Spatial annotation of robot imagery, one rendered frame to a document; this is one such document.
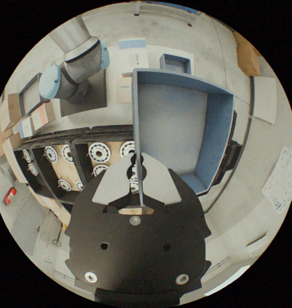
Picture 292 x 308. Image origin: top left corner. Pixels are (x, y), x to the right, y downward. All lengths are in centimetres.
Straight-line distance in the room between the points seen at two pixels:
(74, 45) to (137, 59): 28
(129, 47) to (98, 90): 26
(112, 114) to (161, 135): 40
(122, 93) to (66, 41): 32
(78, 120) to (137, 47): 48
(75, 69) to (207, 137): 39
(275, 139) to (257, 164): 77
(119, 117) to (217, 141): 46
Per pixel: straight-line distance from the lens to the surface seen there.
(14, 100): 104
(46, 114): 67
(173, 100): 18
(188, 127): 20
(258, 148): 286
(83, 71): 35
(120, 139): 32
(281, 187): 285
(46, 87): 38
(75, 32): 31
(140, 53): 51
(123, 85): 47
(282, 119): 277
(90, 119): 58
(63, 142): 41
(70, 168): 61
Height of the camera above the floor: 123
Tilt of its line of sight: 60 degrees down
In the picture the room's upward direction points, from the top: 165 degrees clockwise
